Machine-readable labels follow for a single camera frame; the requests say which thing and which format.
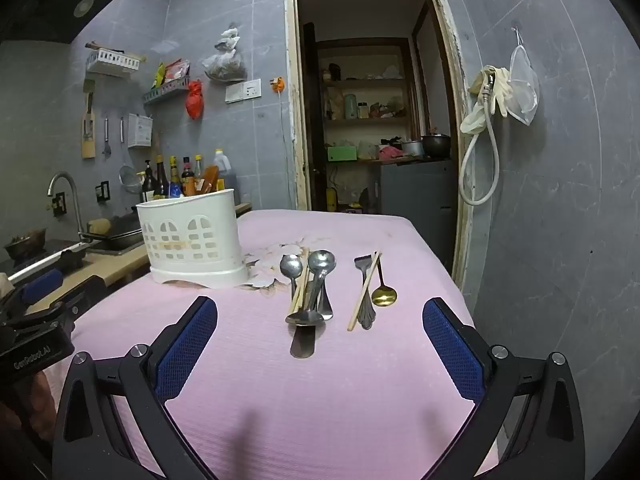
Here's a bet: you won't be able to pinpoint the pale wooden door frame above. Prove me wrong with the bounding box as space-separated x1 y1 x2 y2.
282 0 476 306

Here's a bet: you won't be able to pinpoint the black wok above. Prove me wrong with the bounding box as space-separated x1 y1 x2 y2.
82 215 143 251

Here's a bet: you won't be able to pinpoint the wooden knife board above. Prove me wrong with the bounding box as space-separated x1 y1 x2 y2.
81 79 97 159

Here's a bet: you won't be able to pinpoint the person's left hand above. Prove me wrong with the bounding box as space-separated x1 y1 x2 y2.
22 366 60 443

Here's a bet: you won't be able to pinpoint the wide-handled steel spoon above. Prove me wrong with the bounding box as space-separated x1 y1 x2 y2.
285 310 327 359

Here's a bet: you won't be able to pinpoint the steel mesh strainer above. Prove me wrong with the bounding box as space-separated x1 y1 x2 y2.
119 152 143 193

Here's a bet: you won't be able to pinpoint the white mesh bag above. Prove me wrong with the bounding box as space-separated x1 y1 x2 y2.
507 27 541 126

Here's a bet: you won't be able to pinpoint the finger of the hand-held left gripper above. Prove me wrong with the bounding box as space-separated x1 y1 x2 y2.
15 275 108 333
10 251 88 306

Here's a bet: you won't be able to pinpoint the dark lidded pot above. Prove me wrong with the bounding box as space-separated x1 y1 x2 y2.
421 132 451 158

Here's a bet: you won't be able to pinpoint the gold spoon with dark handle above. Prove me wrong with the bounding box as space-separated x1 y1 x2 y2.
371 255 399 308

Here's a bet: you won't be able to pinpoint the wooden shelf unit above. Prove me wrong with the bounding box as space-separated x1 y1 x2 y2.
315 37 426 166

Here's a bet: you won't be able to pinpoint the dark wooden door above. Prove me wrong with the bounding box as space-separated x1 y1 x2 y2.
300 22 321 211

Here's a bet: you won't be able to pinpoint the large oil jug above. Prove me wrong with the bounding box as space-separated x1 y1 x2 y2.
212 148 238 201

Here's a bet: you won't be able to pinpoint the grey wall shelf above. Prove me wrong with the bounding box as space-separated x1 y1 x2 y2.
143 77 192 106

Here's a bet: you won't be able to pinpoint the red-capped sauce bottle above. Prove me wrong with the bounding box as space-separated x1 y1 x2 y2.
181 156 196 197

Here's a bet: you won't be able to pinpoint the small steel spoon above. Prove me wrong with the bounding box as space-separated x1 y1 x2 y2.
279 254 306 311

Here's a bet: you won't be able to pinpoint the dark pump bottle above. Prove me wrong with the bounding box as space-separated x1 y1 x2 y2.
141 160 156 203

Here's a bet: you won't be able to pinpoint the steel fork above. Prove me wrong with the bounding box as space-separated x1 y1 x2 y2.
353 255 377 332

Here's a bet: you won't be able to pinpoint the brown-capped sauce bottle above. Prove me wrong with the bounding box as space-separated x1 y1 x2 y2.
154 155 170 200

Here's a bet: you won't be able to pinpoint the white wall basket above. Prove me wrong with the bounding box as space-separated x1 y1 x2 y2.
86 47 142 78

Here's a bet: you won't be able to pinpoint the cream rubber gloves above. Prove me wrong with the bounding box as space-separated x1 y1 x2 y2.
460 65 513 135

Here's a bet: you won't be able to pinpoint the white hanging box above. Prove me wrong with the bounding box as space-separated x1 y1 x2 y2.
127 112 153 148

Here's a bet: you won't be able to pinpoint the black range hood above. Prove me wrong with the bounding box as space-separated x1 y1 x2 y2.
0 0 138 46

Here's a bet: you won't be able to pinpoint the white hose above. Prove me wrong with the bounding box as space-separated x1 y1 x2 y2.
460 72 501 206

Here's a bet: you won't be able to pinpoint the red chili powder packet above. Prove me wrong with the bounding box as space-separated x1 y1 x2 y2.
197 165 221 195

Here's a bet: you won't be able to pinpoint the white plastic utensil holder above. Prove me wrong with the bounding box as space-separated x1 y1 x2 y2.
136 188 251 289

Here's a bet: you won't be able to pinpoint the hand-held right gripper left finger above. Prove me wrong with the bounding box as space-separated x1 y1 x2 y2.
50 296 219 480

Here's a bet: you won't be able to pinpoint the red plastic bag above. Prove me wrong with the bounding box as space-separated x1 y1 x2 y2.
186 80 205 120

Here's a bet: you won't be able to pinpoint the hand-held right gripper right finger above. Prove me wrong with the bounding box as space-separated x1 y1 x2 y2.
422 297 586 480

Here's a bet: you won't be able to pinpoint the steel faucet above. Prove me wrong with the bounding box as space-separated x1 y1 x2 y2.
47 171 86 241

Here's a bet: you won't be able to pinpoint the induction stove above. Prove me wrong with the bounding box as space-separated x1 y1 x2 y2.
0 240 93 286

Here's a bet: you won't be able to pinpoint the grey cabinet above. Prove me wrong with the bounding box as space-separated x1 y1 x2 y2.
377 158 458 271

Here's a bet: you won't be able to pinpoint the white wall cable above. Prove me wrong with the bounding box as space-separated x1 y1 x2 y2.
279 91 297 211

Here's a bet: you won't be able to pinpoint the dark cooking pot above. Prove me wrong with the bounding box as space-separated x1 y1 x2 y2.
4 230 48 261

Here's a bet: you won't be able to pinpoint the white wall socket panel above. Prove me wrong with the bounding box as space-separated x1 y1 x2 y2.
225 79 262 104

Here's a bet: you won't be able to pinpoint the red snack packet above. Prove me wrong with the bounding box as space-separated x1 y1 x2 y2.
165 58 191 82

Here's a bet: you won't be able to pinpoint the pink floral tablecloth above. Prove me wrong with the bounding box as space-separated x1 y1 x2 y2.
47 208 481 480

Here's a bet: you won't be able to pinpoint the clear bag of dried goods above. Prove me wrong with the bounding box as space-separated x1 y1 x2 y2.
202 22 247 82

